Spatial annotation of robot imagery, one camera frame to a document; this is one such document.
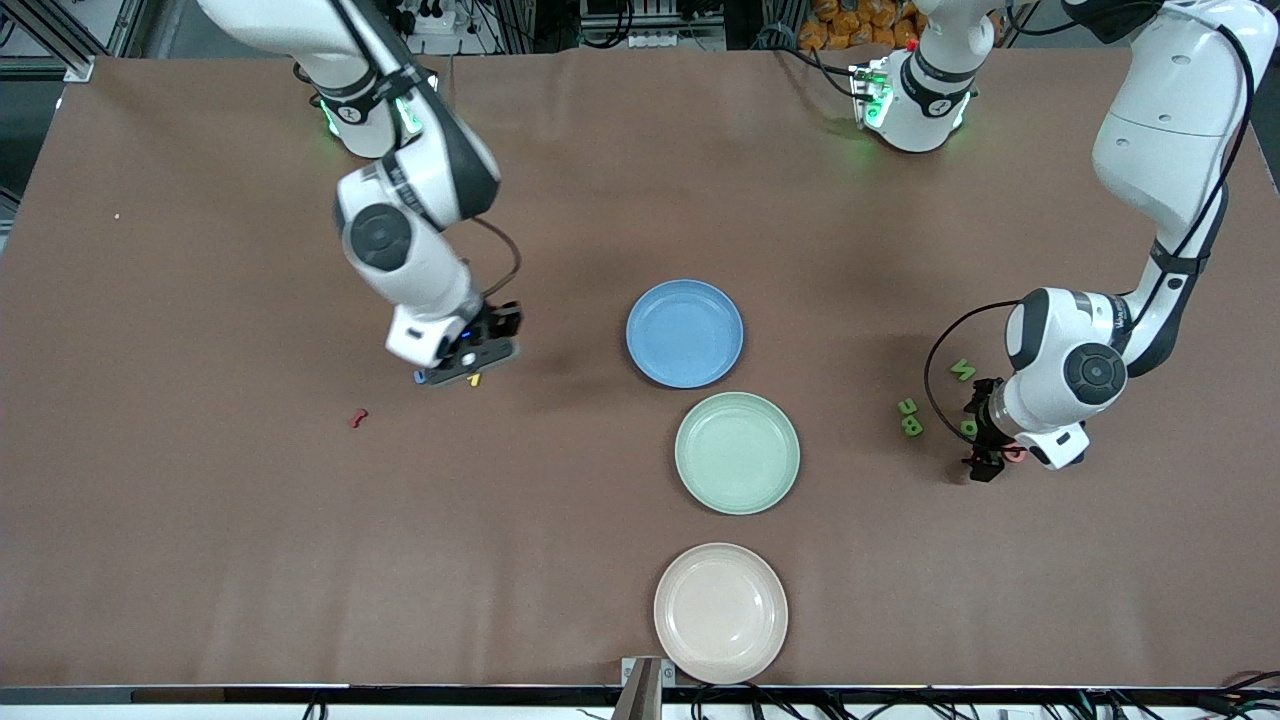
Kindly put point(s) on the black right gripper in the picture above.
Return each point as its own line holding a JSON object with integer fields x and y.
{"x": 497, "y": 324}

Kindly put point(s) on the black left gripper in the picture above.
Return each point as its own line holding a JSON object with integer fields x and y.
{"x": 983, "y": 417}

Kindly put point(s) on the green foam letter B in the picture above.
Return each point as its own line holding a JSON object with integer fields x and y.
{"x": 912, "y": 427}

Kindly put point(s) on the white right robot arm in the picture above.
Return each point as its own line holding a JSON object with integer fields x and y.
{"x": 420, "y": 260}

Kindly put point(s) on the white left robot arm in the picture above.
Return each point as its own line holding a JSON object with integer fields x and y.
{"x": 1170, "y": 130}

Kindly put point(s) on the green foam letter N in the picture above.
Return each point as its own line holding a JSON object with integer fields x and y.
{"x": 962, "y": 370}

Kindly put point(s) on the red foam letter r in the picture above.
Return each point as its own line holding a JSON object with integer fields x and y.
{"x": 357, "y": 419}

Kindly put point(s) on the blue plate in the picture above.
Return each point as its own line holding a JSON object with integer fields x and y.
{"x": 685, "y": 335}

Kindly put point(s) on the light green plate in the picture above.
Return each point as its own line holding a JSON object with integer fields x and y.
{"x": 737, "y": 453}

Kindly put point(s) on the white power strip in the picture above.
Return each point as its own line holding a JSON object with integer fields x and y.
{"x": 432, "y": 18}

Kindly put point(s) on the beige pink plate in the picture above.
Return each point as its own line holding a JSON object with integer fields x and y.
{"x": 720, "y": 613}

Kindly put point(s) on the black electronics rack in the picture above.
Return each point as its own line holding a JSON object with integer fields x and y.
{"x": 650, "y": 30}

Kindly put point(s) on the brown table cover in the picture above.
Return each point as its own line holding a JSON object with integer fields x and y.
{"x": 200, "y": 550}

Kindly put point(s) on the orange packaged goods pile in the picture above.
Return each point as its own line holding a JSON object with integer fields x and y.
{"x": 850, "y": 25}

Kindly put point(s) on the black table edge rail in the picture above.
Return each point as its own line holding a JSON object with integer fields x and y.
{"x": 900, "y": 692}

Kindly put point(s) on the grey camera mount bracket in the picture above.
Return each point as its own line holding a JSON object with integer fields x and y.
{"x": 645, "y": 690}

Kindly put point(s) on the aluminium frame profile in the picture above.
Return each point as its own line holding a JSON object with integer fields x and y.
{"x": 78, "y": 68}

